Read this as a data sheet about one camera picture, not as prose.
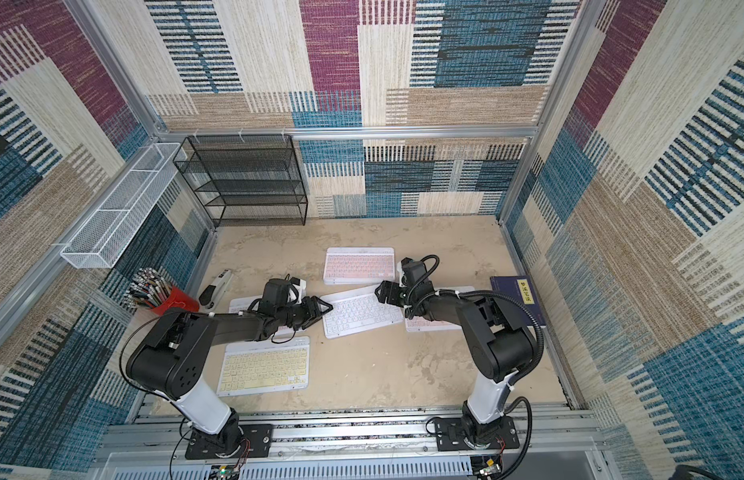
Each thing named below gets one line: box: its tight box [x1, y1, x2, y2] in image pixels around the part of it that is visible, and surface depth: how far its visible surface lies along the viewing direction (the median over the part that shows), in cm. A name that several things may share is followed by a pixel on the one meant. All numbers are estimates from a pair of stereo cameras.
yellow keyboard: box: [216, 336, 310, 397], surface depth 85 cm
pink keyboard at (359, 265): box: [323, 247, 396, 285], surface depth 107 cm
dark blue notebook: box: [490, 275, 546, 327], surface depth 103 cm
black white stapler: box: [198, 269, 233, 310], surface depth 99 cm
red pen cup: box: [152, 286, 199, 316], surface depth 89 cm
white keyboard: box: [320, 285, 404, 339], surface depth 96 cm
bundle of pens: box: [124, 267, 170, 307], surface depth 85 cm
